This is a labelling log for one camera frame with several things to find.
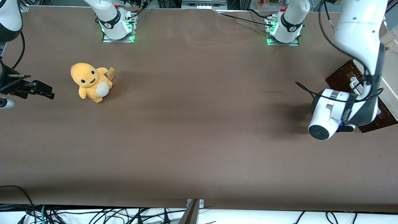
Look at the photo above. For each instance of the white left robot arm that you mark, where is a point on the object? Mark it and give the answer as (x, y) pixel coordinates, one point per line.
(357, 31)

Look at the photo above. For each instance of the dark wood drawer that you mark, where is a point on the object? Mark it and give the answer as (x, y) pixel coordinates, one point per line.
(340, 77)

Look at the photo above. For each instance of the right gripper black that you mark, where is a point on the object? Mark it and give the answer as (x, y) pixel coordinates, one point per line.
(9, 84)

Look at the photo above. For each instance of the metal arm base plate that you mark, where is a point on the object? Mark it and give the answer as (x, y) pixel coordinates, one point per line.
(281, 43)
(119, 39)

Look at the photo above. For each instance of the grey electronics box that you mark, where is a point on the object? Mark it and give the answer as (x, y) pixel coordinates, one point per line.
(203, 3)

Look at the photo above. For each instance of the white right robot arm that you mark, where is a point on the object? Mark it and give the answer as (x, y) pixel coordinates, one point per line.
(110, 18)

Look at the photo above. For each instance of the orange background clutter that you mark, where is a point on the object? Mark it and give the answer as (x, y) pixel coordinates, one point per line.
(260, 3)

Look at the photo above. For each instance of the aluminium frame corner bracket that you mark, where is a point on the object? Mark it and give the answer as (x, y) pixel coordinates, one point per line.
(25, 7)

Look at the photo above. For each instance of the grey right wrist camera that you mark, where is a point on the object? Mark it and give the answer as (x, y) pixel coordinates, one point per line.
(6, 103)

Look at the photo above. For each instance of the brown table cover sheet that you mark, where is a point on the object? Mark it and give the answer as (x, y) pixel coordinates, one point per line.
(199, 124)

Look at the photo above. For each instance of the yellow plush dinosaur toy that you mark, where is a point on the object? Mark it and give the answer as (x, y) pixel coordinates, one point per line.
(90, 81)

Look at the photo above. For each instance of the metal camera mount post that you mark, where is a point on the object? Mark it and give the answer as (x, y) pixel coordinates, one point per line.
(192, 214)

